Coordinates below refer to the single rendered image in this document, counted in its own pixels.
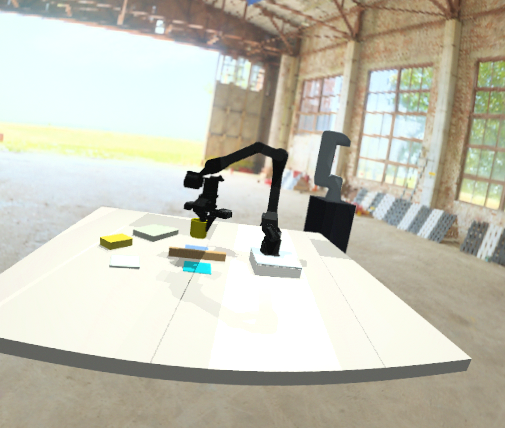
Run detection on yellow flat block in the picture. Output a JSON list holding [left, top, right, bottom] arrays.
[[100, 234, 133, 250]]

